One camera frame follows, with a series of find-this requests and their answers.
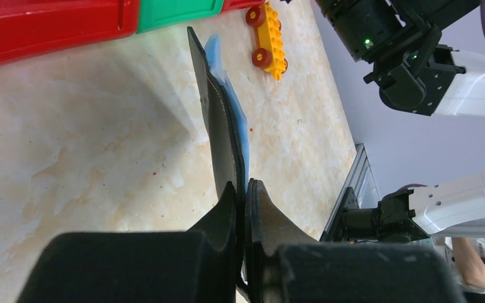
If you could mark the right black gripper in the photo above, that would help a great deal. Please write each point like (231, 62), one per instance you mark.
(374, 30)

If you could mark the red plastic bin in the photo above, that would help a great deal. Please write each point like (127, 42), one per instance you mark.
(31, 28)
(230, 5)

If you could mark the yellow toy block car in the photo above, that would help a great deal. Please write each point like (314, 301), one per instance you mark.
(269, 54)

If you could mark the left red plastic bin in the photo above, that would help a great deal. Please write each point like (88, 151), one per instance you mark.
(31, 28)

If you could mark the person's forearm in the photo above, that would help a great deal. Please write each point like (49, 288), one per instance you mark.
(469, 264)

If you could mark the right red plastic bin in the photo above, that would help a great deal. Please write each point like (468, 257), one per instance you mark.
(230, 5)

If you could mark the black leather card holder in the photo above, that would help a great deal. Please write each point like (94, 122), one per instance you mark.
(224, 118)

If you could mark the green plastic bin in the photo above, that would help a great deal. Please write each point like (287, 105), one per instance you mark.
(154, 14)

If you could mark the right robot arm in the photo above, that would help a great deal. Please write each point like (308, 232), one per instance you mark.
(401, 148)

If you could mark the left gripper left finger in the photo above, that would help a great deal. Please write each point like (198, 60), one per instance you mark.
(197, 265)

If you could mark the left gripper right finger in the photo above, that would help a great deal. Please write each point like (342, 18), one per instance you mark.
(284, 264)

